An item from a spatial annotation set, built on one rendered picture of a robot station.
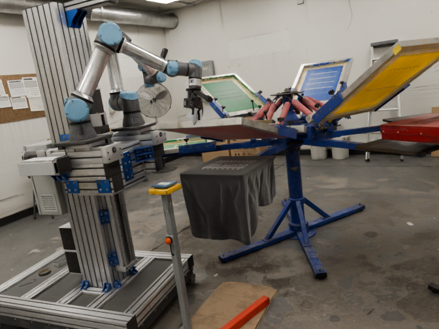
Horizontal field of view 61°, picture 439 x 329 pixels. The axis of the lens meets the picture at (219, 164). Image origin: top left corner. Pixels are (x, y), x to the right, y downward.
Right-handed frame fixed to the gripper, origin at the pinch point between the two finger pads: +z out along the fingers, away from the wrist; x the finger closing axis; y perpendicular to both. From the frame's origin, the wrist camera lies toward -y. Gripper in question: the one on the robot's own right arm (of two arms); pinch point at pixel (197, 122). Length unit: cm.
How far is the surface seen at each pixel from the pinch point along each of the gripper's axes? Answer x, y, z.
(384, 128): -65, -88, 0
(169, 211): 11, 10, 49
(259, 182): -36, -22, 33
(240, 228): -22, -17, 60
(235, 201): -18, -16, 44
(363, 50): -439, -4, -166
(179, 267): 1, 10, 82
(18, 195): -117, 380, 65
